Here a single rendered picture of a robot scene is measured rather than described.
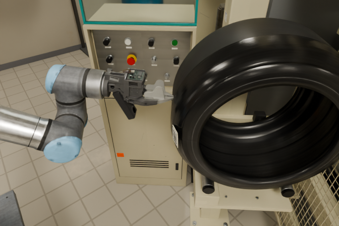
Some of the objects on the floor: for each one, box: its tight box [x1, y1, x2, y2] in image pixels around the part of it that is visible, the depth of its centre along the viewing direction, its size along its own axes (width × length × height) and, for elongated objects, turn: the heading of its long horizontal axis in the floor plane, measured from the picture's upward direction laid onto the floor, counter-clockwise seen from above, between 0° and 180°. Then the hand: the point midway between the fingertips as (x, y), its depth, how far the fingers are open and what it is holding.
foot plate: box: [190, 192, 230, 226], centre depth 173 cm, size 27×27×2 cm
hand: (169, 99), depth 76 cm, fingers closed
